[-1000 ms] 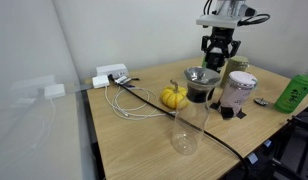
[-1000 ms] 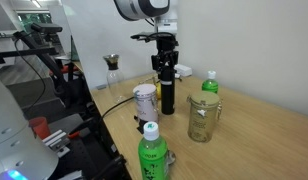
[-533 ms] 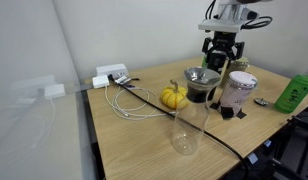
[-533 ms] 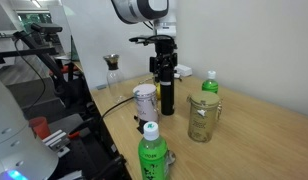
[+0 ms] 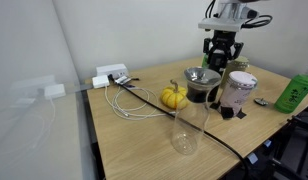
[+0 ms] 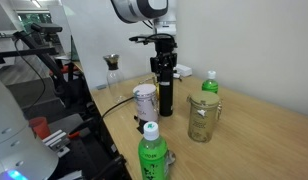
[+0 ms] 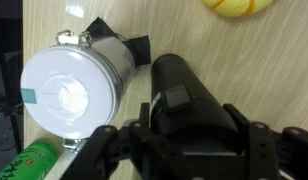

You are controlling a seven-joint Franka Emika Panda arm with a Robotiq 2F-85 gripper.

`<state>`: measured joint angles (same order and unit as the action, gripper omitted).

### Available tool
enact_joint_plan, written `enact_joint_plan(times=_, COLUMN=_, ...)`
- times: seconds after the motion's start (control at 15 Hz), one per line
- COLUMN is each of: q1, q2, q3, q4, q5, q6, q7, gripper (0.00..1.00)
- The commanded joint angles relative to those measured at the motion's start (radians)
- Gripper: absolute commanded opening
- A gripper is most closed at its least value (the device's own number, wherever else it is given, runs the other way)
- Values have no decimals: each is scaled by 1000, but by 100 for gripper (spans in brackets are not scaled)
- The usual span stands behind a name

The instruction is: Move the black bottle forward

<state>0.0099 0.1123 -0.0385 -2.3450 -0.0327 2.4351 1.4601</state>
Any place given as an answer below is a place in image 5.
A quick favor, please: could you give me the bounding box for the green tea bottle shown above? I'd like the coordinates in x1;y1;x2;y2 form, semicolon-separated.
274;67;308;113
201;54;209;68

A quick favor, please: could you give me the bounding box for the glass carafe with black filter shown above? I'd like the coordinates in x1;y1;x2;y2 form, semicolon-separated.
171;67;221;155

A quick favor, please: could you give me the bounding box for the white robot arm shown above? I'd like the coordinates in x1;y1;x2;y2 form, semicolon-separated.
198;0;273;72

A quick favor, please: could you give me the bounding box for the gold lidded canister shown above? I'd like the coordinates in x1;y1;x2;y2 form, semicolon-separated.
220;56;249;88

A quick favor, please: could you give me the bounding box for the black cable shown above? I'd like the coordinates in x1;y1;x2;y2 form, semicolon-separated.
107;74;250;180

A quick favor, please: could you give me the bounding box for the far green tea bottle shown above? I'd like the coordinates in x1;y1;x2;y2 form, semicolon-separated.
201;54;209;68

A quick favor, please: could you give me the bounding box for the near green tea bottle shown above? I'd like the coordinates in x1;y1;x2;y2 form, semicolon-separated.
274;67;308;113

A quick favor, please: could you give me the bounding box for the black tape marker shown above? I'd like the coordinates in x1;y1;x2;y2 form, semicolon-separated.
210;103;246;119

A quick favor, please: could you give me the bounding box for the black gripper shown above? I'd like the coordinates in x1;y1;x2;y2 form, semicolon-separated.
203;30;244;70

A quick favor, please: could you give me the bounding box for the white coiled cable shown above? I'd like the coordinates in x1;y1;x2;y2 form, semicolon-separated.
104;84;177;121

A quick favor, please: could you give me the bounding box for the pink lidded canister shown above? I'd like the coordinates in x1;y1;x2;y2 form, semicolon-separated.
219;71;258;108

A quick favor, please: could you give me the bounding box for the small yellow pumpkin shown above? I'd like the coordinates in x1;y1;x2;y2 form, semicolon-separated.
160;80;188;109

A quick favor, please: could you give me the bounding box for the white power adapter box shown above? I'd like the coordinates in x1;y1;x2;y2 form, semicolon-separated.
96;64;129;79

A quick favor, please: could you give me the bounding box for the black bottle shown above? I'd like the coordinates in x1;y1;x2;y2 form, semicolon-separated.
207;68;227;103

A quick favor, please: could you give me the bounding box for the small silver metal disc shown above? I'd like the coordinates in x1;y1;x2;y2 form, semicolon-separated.
254;98;269;106

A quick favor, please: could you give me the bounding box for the small white charger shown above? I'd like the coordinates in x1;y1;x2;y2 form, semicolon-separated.
92;75;110;88

